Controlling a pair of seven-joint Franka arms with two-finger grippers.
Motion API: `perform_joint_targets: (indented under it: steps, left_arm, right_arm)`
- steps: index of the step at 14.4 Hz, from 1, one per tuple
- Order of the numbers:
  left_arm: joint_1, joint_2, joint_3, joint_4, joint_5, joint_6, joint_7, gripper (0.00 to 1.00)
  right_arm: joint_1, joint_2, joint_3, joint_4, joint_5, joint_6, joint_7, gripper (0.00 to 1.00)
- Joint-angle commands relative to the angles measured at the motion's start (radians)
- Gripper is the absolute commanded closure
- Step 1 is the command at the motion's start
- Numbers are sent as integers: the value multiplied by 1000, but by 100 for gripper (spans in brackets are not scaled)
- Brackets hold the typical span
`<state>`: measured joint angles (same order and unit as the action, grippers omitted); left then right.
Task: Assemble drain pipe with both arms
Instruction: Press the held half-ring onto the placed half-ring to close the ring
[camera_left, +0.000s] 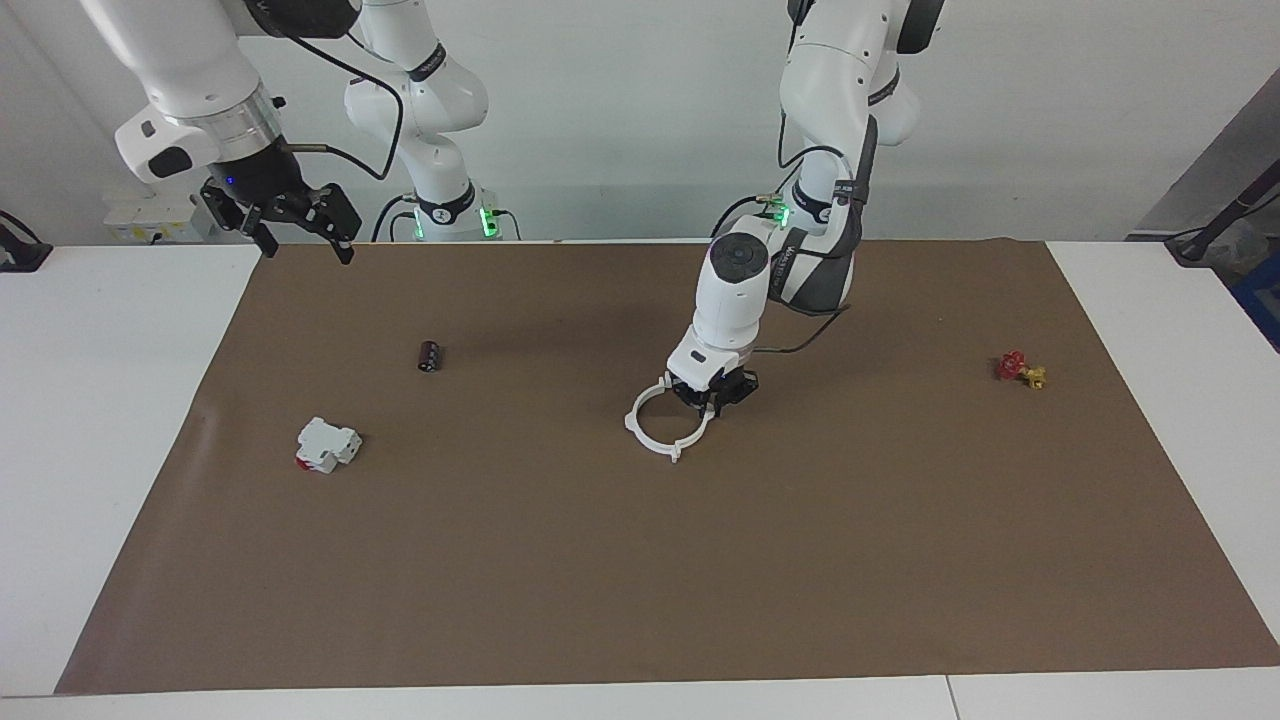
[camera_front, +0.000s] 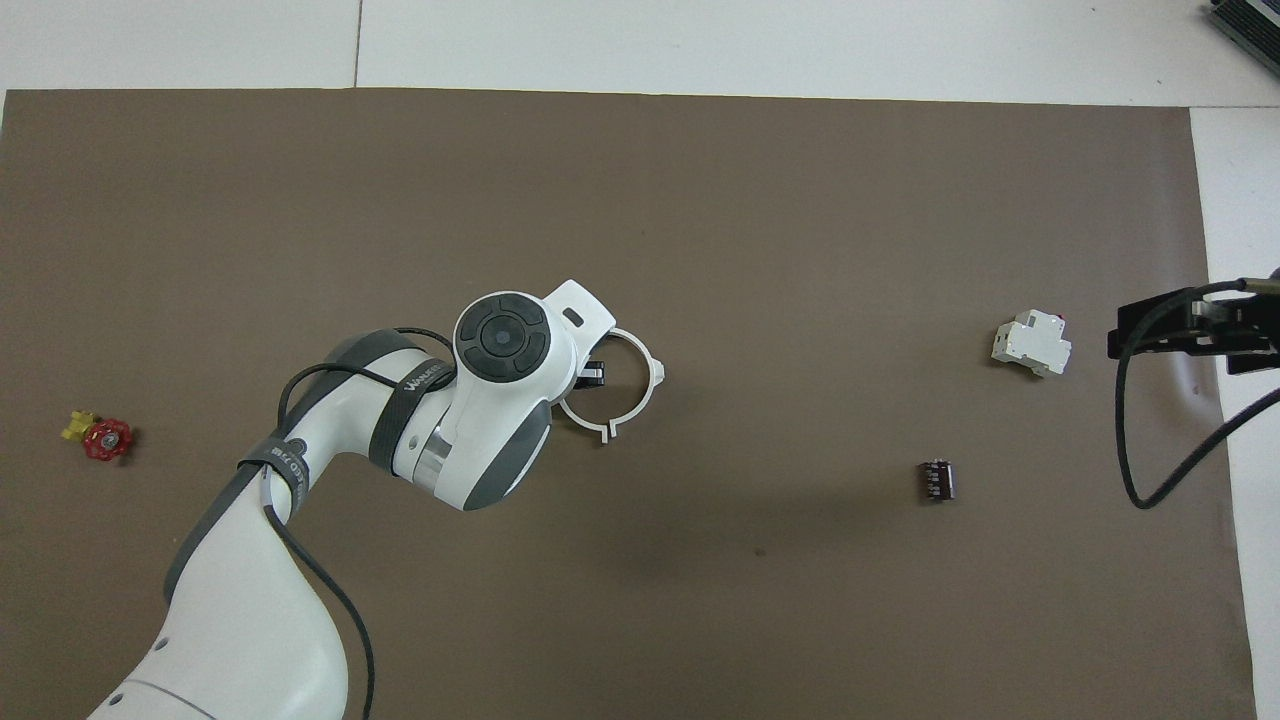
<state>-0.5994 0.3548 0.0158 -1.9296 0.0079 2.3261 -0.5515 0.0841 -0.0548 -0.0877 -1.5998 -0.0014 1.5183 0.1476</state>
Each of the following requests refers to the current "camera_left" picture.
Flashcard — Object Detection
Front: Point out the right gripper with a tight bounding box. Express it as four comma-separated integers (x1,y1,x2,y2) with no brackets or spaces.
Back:
199,139,363,267

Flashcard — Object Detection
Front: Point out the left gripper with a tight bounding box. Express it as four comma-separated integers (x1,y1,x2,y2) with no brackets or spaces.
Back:
672,366,760,418

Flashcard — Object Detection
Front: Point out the white plastic ring clamp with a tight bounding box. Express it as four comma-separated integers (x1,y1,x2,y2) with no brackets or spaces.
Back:
624,371,718,464

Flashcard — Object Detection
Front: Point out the white socket box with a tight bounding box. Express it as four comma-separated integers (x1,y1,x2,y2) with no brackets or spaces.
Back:
104,193,213,244

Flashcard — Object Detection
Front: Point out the white block with red end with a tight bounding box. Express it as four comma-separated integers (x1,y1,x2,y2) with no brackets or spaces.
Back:
295,416,363,475

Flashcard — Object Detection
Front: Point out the black stand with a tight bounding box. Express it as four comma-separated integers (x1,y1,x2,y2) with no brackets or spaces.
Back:
0,209,53,273
1164,158,1280,267

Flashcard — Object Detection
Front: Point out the red and yellow valve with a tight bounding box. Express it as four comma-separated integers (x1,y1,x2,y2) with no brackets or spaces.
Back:
995,350,1048,390

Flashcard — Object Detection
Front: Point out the grey panel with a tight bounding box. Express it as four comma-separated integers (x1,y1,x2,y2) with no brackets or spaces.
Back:
1128,68,1280,243

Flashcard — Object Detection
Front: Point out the blue crate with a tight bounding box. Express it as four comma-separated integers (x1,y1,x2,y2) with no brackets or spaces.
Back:
1232,250,1280,353

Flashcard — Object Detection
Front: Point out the black cable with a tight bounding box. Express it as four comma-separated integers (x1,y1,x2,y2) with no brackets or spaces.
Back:
710,195,779,241
371,194,417,244
262,22,407,182
750,303,853,356

